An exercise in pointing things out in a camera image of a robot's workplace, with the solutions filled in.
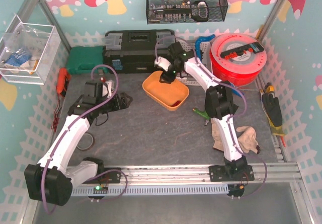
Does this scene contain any clear acrylic box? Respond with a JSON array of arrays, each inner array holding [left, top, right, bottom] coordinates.
[[1, 16, 61, 85]]

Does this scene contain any green tool case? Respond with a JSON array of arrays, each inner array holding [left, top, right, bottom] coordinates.
[[66, 46, 104, 75]]

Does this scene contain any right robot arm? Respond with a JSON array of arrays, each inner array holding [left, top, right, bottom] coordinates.
[[154, 42, 248, 179]]

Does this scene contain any brown tape roll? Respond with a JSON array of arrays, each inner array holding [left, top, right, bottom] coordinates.
[[76, 132, 95, 151]]

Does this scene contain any black wire mesh basket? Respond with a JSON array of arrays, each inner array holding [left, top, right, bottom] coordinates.
[[145, 0, 228, 24]]

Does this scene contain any blue corrugated hose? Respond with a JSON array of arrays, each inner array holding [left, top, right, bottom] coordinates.
[[195, 34, 244, 99]]

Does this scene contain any beige work glove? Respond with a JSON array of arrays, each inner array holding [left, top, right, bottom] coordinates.
[[211, 120, 261, 154]]

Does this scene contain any orange plastic bin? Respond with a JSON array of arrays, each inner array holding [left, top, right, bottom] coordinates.
[[142, 71, 190, 111]]

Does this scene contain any orange multimeter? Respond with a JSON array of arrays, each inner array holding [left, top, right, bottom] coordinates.
[[56, 67, 71, 97]]

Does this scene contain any blue white glove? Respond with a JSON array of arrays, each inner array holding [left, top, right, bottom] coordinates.
[[5, 48, 32, 68]]

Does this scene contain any green handled tool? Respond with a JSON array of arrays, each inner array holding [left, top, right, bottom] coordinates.
[[193, 108, 211, 121]]

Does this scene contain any orange filament spool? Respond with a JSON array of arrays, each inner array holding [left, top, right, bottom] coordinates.
[[210, 33, 267, 86]]

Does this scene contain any black toolbox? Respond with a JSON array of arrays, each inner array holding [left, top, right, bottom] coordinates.
[[102, 29, 176, 73]]

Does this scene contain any white perforated basket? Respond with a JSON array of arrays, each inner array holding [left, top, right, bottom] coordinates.
[[176, 40, 213, 86]]

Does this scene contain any aluminium front rail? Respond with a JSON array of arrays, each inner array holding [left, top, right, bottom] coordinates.
[[120, 163, 302, 185]]

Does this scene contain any black yellow work glove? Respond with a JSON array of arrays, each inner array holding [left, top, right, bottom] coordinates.
[[262, 93, 285, 136]]

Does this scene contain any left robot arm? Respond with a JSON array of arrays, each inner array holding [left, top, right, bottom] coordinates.
[[24, 81, 132, 206]]

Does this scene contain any black terminal strip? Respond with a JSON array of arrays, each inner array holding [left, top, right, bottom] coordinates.
[[220, 42, 264, 60]]

